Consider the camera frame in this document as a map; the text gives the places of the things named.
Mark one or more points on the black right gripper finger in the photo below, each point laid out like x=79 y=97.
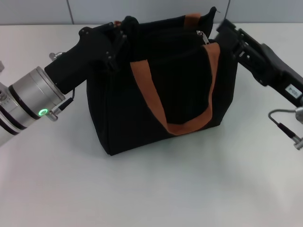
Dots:
x=230 y=26
x=226 y=39

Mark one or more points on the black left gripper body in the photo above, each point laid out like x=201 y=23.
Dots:
x=82 y=56

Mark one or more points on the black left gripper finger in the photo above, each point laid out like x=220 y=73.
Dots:
x=114 y=53
x=131 y=26

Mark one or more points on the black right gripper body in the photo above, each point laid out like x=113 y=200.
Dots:
x=277 y=73

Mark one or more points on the silver zipper pull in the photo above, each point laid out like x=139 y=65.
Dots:
x=204 y=39

